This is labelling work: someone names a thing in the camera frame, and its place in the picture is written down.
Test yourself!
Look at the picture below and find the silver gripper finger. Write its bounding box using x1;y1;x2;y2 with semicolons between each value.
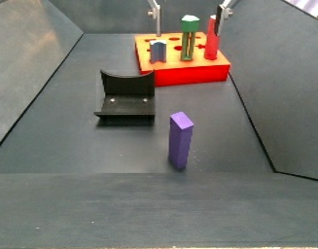
214;0;232;35
147;0;160;37

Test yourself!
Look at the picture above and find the purple rectangular block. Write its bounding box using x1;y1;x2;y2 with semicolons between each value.
167;112;194;169

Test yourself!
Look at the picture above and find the red peg board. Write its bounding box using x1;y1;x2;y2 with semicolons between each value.
135;32;230;87

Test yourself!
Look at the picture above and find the green pentagon peg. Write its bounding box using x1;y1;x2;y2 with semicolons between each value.
180;15;200;61

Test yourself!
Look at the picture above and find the light blue notched peg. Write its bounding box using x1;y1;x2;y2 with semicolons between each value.
149;40;165;63

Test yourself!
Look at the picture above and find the red hexagonal peg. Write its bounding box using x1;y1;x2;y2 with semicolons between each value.
204;15;219;60

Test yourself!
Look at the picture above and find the black curved holder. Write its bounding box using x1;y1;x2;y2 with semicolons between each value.
95;70;156;117

